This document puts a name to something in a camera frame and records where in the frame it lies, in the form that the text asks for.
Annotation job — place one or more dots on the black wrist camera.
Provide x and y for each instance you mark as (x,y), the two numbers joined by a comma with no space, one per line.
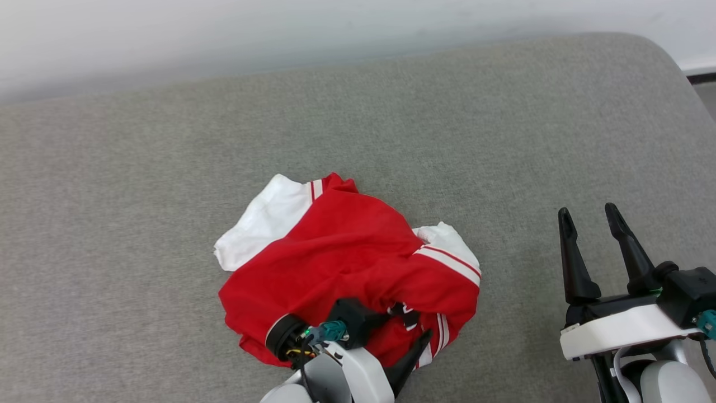
(691,294)
(355,319)

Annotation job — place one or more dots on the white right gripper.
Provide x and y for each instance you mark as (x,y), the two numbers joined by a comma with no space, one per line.
(621,330)

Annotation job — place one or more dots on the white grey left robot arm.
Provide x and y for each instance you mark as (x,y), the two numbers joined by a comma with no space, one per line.
(284,336)

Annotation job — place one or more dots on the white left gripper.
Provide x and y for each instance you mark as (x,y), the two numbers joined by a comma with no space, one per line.
(358,375)

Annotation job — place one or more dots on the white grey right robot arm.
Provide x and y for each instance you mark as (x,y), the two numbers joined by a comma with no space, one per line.
(671,383)

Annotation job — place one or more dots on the wrist teal plug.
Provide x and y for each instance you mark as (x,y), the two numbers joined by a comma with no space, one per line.
(330,331)
(709,323)

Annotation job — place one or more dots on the black wall baseboard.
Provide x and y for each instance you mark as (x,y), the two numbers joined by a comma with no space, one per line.
(702,78)

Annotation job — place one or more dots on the right wrist teal plug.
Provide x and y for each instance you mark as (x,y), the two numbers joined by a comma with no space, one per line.
(709,323)

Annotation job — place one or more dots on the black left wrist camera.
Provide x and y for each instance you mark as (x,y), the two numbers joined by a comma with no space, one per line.
(355,319)

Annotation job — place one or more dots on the left wrist teal plug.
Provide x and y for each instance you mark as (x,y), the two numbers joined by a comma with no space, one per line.
(330,331)

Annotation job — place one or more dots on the red white basketball jersey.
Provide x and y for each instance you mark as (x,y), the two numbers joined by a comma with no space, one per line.
(347,252)

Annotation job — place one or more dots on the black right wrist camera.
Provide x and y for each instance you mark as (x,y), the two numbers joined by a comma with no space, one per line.
(691,294)

